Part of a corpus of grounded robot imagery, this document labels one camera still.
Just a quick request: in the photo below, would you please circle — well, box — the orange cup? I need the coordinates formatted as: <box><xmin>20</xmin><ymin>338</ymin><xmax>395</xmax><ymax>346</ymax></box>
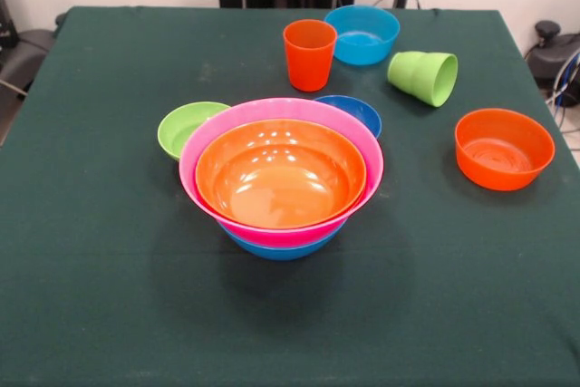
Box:
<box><xmin>283</xmin><ymin>18</ymin><xmax>338</xmax><ymax>92</ymax></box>

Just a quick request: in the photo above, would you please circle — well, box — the small light blue bowl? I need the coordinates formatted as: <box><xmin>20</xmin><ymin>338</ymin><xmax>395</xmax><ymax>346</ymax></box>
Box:
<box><xmin>324</xmin><ymin>5</ymin><xmax>401</xmax><ymax>67</ymax></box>

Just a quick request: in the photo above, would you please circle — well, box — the grey wheeled base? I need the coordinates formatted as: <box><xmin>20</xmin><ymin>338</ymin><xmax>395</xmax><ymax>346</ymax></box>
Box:
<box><xmin>524</xmin><ymin>19</ymin><xmax>580</xmax><ymax>92</ymax></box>
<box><xmin>0</xmin><ymin>28</ymin><xmax>58</xmax><ymax>89</ymax></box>

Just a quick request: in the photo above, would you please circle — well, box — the large pink bowl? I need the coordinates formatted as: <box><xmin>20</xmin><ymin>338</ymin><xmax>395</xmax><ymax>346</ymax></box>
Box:
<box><xmin>178</xmin><ymin>97</ymin><xmax>385</xmax><ymax>248</ymax></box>

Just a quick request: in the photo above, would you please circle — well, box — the large orange bowl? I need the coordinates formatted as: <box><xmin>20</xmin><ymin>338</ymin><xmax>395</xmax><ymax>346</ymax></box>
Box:
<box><xmin>194</xmin><ymin>118</ymin><xmax>367</xmax><ymax>230</ymax></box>

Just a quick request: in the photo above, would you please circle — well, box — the small orange bowl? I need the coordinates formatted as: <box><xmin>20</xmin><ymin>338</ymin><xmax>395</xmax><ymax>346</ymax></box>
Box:
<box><xmin>454</xmin><ymin>108</ymin><xmax>556</xmax><ymax>192</ymax></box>

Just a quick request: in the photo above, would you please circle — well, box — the dark green tablecloth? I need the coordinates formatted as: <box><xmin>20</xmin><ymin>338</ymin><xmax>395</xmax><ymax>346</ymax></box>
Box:
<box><xmin>0</xmin><ymin>5</ymin><xmax>580</xmax><ymax>387</ymax></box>

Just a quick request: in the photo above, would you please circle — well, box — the small dark blue bowl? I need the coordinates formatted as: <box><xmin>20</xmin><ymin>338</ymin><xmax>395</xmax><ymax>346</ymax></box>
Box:
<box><xmin>313</xmin><ymin>94</ymin><xmax>383</xmax><ymax>140</ymax></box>

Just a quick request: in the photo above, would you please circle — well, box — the small green bowl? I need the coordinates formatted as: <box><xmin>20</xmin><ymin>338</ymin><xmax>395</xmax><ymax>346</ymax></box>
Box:
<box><xmin>157</xmin><ymin>102</ymin><xmax>232</xmax><ymax>162</ymax></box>

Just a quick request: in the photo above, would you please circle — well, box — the large blue bowl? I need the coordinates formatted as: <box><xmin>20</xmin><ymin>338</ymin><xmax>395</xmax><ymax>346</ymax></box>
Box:
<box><xmin>218</xmin><ymin>221</ymin><xmax>350</xmax><ymax>262</ymax></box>

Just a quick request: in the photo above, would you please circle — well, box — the tangled cable bundle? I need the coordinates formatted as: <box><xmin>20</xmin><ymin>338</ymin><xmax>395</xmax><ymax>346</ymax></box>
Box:
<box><xmin>545</xmin><ymin>52</ymin><xmax>580</xmax><ymax>134</ymax></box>

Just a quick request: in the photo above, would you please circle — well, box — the black equipment box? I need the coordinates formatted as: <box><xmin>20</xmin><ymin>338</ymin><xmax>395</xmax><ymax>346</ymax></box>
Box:
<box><xmin>0</xmin><ymin>0</ymin><xmax>19</xmax><ymax>51</ymax></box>

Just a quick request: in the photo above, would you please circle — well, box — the green cup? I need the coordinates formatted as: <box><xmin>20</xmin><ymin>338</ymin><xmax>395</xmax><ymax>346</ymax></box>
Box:
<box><xmin>386</xmin><ymin>51</ymin><xmax>459</xmax><ymax>109</ymax></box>

